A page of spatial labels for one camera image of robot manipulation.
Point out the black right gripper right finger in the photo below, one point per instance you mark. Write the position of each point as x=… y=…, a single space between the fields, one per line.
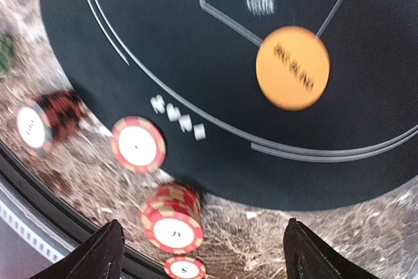
x=308 y=256

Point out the white cable duct strip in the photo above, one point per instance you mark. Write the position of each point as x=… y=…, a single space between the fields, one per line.
x=29 y=236

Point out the orange big blind button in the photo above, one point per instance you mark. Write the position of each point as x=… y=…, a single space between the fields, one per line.
x=292 y=68

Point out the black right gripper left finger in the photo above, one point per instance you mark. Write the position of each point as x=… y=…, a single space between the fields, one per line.
x=100 y=256

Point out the black red poker chip stack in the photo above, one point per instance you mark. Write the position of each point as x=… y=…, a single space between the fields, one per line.
x=45 y=120

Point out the round black poker mat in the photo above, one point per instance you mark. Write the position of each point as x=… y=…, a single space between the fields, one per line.
x=188 y=66

